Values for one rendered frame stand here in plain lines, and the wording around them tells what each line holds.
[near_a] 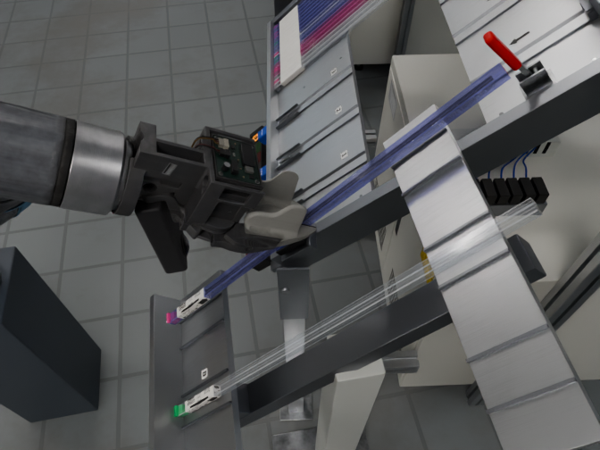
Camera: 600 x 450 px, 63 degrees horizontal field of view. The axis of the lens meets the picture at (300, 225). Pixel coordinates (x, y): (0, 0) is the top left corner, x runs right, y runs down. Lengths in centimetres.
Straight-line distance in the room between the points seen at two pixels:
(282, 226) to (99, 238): 138
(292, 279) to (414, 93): 67
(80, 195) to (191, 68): 205
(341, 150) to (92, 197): 48
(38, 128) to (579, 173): 104
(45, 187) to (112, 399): 117
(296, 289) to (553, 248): 51
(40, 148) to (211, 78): 198
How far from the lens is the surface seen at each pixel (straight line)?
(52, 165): 42
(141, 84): 241
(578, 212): 113
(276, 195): 53
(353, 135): 82
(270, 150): 94
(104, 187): 43
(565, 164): 121
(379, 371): 61
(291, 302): 83
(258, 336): 153
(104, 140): 43
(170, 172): 43
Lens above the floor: 139
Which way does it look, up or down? 53 degrees down
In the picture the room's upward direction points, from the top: straight up
